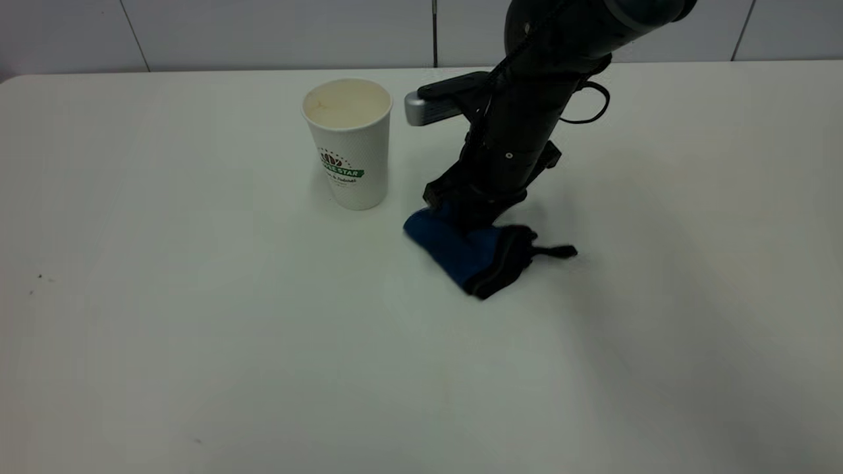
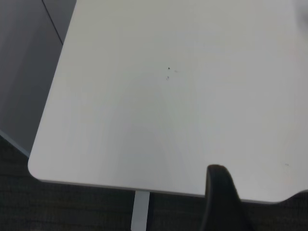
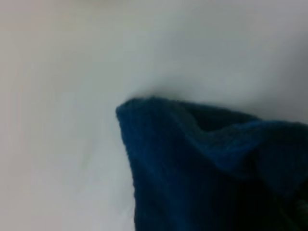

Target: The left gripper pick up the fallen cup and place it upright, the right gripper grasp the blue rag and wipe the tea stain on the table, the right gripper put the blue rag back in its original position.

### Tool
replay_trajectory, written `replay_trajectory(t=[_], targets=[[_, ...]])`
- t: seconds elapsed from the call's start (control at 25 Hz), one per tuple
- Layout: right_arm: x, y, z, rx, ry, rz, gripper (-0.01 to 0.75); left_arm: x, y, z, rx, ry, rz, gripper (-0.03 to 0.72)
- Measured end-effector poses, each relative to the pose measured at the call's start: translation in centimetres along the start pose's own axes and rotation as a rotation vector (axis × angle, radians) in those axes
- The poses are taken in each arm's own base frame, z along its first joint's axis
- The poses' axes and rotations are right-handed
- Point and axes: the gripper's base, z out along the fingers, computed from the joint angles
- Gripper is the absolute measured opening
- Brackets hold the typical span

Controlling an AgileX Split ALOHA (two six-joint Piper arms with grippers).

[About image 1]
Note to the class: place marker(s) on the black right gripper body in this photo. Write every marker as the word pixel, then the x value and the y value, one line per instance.
pixel 514 138

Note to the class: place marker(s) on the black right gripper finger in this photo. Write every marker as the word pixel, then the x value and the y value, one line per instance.
pixel 469 214
pixel 508 209

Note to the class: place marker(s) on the blue black-edged cleaning cloth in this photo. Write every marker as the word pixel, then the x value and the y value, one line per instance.
pixel 467 253

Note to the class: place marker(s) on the white paper coffee cup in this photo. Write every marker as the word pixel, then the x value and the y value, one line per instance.
pixel 349 145

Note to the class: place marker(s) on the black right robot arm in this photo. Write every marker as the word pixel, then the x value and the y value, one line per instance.
pixel 579 33

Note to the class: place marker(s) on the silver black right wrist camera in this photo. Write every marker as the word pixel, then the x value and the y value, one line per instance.
pixel 438 104

